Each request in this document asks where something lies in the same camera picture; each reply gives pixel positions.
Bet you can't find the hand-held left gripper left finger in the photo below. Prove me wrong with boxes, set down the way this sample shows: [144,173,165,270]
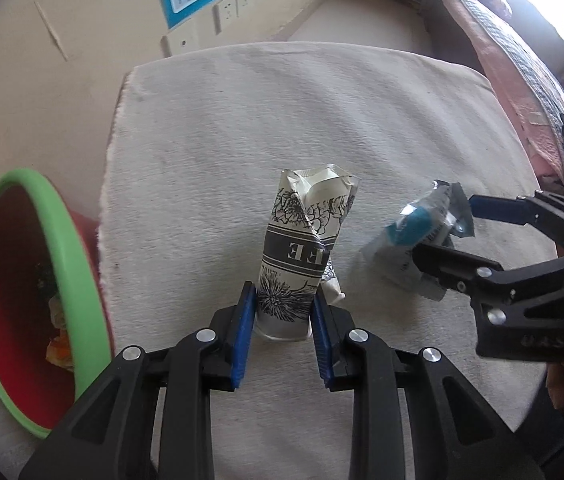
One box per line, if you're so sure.
[19,281,257,480]

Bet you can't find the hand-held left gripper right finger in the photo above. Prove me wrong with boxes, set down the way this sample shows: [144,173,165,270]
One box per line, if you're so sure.
[312,292,545,480]

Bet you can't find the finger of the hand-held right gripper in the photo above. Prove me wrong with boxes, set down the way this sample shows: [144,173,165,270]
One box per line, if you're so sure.
[467,191,564,252]
[411,242,564,306]

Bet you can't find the silver and teal wrapper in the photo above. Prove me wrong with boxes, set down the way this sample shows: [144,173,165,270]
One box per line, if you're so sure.
[362,179,475,303]

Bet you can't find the paper coffee cup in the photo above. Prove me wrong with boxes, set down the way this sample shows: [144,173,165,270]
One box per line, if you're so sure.
[254,163,363,342]

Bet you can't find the red bin with green rim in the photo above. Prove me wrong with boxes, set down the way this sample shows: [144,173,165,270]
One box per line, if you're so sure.
[0,168,115,440]

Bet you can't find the pink bedsheet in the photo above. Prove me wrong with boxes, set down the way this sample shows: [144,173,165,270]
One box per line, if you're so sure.
[434,0,564,186]

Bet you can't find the patchwork quilt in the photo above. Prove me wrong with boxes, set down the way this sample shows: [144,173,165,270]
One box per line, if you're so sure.
[449,0,564,126]

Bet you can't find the orange plastic wrapper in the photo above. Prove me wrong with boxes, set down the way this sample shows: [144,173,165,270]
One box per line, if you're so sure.
[46,332,76,372]

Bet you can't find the white towel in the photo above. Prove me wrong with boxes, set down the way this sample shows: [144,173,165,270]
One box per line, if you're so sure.
[96,41,555,480]

